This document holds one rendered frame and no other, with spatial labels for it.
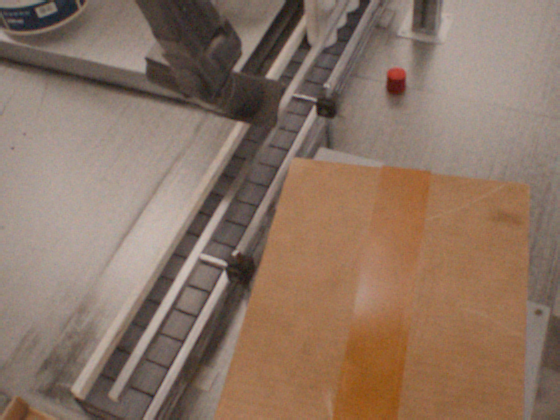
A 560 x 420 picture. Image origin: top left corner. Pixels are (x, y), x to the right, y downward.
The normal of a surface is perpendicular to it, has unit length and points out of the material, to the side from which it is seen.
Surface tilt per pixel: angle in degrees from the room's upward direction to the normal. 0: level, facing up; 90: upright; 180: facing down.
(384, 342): 0
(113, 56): 0
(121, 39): 0
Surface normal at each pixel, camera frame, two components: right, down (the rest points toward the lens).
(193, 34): 0.78, 0.27
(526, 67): -0.10, -0.61
